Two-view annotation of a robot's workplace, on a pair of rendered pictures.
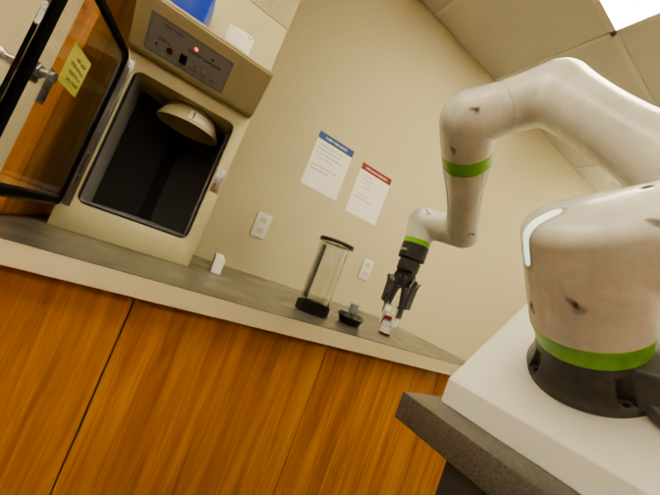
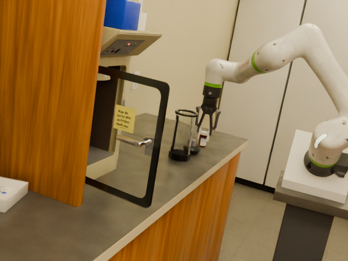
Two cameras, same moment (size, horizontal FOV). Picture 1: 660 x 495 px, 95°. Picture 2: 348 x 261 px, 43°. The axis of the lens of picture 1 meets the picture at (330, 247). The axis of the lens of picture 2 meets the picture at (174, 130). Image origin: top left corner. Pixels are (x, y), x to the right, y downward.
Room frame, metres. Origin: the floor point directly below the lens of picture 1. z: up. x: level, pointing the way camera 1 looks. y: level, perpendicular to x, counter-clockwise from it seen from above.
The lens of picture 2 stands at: (-0.55, 1.31, 1.58)
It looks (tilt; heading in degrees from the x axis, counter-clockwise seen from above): 14 degrees down; 319
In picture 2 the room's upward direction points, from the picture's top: 10 degrees clockwise
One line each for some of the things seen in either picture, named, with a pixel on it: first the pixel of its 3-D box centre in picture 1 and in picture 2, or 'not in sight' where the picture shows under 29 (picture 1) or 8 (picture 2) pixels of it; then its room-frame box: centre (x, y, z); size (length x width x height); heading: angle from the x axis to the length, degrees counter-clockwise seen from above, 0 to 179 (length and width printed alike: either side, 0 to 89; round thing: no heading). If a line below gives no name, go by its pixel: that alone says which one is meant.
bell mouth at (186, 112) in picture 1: (191, 121); not in sight; (0.89, 0.53, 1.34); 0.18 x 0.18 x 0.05
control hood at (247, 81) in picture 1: (204, 60); (126, 43); (0.74, 0.47, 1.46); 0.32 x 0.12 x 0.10; 118
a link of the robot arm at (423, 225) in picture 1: (424, 227); (217, 72); (1.04, -0.28, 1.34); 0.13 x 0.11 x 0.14; 59
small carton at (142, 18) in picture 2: (234, 44); (136, 20); (0.76, 0.43, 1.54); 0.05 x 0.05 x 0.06; 25
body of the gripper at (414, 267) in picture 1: (406, 273); (209, 105); (1.04, -0.28, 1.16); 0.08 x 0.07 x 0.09; 36
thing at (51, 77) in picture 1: (42, 84); not in sight; (0.47, 0.52, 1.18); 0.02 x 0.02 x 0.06; 21
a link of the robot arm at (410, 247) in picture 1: (412, 252); (211, 91); (1.04, -0.27, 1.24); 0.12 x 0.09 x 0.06; 126
